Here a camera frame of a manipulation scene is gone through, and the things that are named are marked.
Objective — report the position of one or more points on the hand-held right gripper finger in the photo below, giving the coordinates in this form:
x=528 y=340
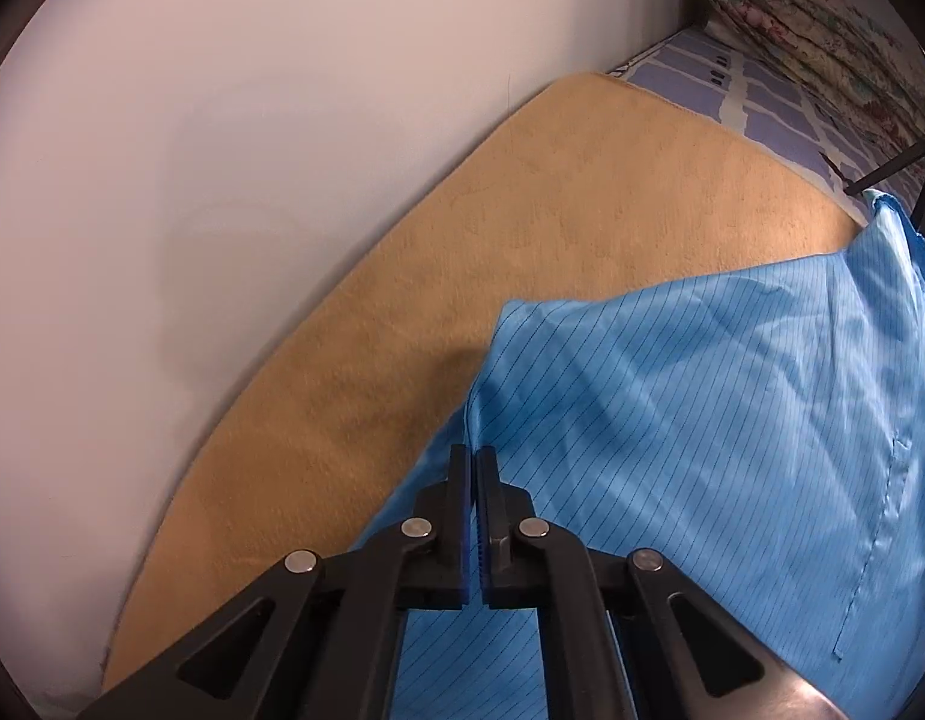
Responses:
x=483 y=532
x=466 y=525

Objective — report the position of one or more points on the blue striped coat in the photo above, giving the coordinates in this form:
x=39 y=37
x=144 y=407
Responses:
x=695 y=427

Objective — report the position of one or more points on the tan blanket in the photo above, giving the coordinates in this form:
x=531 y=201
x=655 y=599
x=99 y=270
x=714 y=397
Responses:
x=507 y=240

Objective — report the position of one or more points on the purple patterned mat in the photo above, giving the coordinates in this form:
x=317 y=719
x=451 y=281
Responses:
x=770 y=97

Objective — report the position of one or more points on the black tripod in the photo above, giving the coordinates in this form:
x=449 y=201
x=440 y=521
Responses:
x=882 y=174

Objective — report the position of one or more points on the floral quilt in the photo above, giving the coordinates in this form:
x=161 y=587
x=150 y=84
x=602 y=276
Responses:
x=807 y=22

